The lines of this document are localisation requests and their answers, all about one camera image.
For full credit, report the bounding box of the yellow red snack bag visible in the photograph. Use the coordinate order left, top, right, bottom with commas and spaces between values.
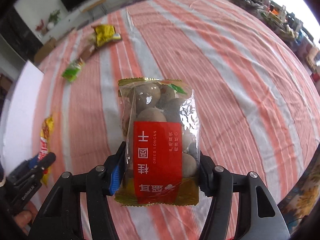
37, 115, 54, 186

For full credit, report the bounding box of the green snack packet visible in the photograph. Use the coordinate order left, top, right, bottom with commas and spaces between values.
62, 59, 85, 82

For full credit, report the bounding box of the dried longan snack bag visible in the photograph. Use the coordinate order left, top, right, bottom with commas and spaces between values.
115, 77, 200, 206

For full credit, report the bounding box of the brown snack bar packet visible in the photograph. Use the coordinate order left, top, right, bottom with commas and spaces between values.
78, 44, 97, 62

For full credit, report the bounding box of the left hand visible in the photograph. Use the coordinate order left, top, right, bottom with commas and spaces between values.
14, 202, 37, 235

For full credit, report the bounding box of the floral fabric sofa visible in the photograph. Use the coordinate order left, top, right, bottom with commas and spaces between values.
278, 148, 320, 234

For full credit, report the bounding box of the white cardboard box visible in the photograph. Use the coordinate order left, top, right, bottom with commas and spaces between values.
1, 61, 43, 178

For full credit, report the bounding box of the striped red white tablecloth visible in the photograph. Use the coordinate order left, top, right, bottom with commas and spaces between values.
33, 0, 319, 202

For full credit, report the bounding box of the brown cardboard box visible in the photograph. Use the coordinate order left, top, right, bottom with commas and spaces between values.
34, 37, 56, 65

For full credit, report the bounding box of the dark display cabinet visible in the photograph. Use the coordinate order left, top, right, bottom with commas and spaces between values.
1, 7, 43, 62

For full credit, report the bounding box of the red flower vase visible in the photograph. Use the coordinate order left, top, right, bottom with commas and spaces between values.
35, 20, 48, 35

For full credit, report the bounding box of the green potted plant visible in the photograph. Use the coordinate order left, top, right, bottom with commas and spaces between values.
48, 9, 61, 25

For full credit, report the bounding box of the small wooden side table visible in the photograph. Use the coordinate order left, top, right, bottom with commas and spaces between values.
80, 0, 107, 21

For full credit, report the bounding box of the white tv cabinet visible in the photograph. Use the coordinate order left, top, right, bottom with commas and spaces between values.
40, 0, 136, 44

